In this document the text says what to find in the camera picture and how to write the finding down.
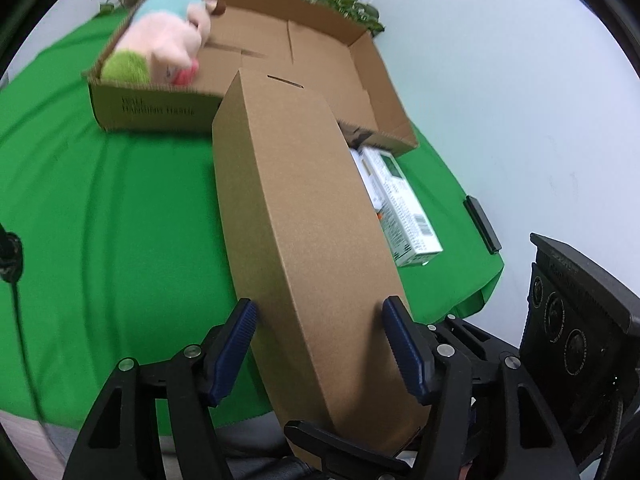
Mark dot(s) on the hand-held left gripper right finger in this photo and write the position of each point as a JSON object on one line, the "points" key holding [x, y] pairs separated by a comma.
{"points": [[402, 345]]}

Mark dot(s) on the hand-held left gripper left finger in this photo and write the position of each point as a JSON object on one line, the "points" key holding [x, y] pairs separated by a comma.
{"points": [[235, 350]]}

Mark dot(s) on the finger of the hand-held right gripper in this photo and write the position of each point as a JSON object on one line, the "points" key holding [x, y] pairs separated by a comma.
{"points": [[340, 452], [480, 342]]}

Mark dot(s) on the long brown cardboard box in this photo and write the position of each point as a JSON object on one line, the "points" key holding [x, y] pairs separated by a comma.
{"points": [[295, 240]]}

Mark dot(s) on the white medicine box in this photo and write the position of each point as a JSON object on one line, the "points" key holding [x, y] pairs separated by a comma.
{"points": [[405, 205]]}

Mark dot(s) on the large cardboard box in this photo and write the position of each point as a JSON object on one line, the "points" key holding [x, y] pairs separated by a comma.
{"points": [[320, 75]]}

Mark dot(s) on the black rectangular device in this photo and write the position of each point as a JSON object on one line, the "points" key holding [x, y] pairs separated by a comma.
{"points": [[482, 225]]}

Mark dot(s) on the green tablecloth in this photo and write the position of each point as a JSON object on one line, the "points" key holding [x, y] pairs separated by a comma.
{"points": [[125, 210]]}

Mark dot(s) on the pink and teal plush toy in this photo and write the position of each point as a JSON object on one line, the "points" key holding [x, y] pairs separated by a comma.
{"points": [[160, 35]]}

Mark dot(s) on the small green potted plant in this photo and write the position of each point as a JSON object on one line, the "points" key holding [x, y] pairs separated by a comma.
{"points": [[350, 2]]}

